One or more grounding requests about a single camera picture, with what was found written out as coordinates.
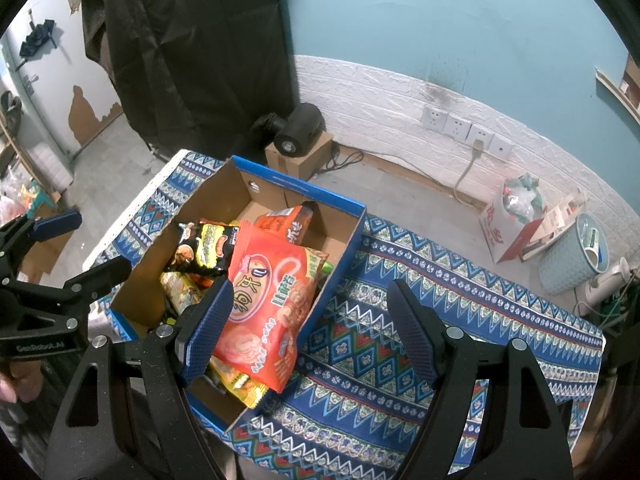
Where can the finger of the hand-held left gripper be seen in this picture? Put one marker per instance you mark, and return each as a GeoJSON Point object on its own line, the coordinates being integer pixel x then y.
{"type": "Point", "coordinates": [105, 275]}
{"type": "Point", "coordinates": [55, 225]}

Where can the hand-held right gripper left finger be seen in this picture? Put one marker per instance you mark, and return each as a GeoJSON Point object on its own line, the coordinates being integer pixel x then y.
{"type": "Point", "coordinates": [207, 325]}

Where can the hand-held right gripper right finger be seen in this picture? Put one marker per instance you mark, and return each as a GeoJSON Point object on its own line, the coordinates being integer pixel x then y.
{"type": "Point", "coordinates": [415, 335]}

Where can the large black snack packet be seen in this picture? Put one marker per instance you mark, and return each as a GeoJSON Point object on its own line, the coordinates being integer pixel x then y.
{"type": "Point", "coordinates": [210, 247]}

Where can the green snack packet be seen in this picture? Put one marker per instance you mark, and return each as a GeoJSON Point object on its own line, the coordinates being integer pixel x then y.
{"type": "Point", "coordinates": [324, 267]}

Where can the blue cardboard box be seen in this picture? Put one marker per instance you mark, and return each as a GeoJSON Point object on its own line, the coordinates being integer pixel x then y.
{"type": "Point", "coordinates": [220, 200]}

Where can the orange barcode snack packet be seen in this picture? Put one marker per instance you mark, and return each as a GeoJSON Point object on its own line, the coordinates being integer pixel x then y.
{"type": "Point", "coordinates": [285, 225]}

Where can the person's left hand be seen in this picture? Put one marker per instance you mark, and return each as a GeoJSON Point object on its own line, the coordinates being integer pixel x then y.
{"type": "Point", "coordinates": [20, 382]}

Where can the white ribbed object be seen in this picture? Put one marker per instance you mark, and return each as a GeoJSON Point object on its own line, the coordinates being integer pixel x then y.
{"type": "Point", "coordinates": [52, 165]}

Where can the patterned blue tablecloth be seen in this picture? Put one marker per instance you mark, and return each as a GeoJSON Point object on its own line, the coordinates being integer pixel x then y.
{"type": "Point", "coordinates": [400, 260]}

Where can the red white paper bag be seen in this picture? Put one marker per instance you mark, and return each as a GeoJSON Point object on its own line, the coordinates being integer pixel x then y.
{"type": "Point", "coordinates": [500, 235]}

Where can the light blue wastebasket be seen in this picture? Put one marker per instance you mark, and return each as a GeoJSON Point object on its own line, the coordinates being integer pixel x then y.
{"type": "Point", "coordinates": [565, 270]}

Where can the cardboard scraps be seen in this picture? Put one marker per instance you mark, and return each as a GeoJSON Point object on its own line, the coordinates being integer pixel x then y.
{"type": "Point", "coordinates": [555, 220]}

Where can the black umbrella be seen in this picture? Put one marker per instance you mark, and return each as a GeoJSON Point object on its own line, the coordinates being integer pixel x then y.
{"type": "Point", "coordinates": [37, 42]}

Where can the small brown cardboard box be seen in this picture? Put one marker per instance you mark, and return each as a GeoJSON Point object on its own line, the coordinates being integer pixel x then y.
{"type": "Point", "coordinates": [310, 160]}

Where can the white kettle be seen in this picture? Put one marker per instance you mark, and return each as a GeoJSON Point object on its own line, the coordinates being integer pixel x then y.
{"type": "Point", "coordinates": [605, 285]}

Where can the black spotlight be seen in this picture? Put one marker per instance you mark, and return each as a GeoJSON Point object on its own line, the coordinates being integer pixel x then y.
{"type": "Point", "coordinates": [300, 130]}

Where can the black hanging cloth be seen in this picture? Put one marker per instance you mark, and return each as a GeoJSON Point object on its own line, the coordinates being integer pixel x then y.
{"type": "Point", "coordinates": [200, 60]}

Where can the wooden wall ledge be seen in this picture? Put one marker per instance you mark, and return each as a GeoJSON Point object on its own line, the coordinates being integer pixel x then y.
{"type": "Point", "coordinates": [615, 85]}

